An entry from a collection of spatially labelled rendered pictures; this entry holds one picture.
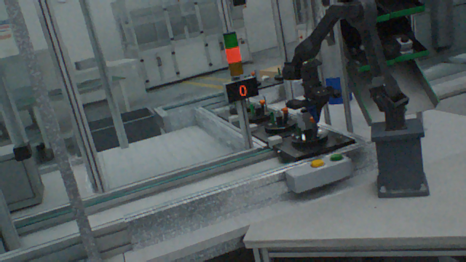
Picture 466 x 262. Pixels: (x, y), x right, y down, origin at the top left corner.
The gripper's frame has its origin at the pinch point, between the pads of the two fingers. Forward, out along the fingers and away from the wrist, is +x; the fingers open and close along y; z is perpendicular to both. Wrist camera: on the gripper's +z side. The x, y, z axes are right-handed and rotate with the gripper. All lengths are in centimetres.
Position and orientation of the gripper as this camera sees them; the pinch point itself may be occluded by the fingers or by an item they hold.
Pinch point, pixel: (316, 113)
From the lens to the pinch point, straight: 162.9
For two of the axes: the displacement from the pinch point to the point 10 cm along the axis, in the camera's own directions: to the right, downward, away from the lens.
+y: 9.3, -2.7, 2.5
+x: 2.0, 9.4, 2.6
